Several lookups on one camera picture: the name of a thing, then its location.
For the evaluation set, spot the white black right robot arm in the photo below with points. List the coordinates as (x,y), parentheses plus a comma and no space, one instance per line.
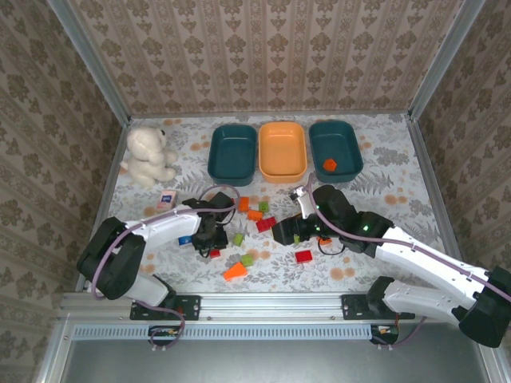
(419,255)

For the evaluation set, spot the aluminium mounting rail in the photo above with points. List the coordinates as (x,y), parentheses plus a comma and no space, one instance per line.
(271,305)

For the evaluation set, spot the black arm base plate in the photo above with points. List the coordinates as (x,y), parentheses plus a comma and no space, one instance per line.
(191,307)
(353,306)

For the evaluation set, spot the aluminium side rail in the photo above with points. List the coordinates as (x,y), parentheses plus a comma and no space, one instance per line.
(442,199)
(104,199)

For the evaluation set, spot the grey metal panel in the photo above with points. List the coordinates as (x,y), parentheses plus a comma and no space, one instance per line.
(259,363)

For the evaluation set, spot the pink tissue pack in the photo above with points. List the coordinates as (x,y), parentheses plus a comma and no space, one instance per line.
(167,200)

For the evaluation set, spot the aluminium wall rail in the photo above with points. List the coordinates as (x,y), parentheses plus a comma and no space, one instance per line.
(271,114)

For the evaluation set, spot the teal plastic container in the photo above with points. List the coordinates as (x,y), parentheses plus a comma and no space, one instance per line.
(231,151)
(339,139)

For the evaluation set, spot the aluminium frame post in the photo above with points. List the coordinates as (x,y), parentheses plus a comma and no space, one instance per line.
(92,60)
(444,60)

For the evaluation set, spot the white teddy bear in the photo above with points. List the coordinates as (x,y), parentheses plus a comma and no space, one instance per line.
(145,155)

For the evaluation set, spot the orange plastic container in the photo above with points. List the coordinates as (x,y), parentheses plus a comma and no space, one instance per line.
(281,151)

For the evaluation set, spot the orange lego wedge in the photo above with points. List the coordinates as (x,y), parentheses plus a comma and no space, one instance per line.
(235,272)

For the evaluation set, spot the floral tablecloth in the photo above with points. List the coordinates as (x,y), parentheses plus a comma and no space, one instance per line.
(279,279)

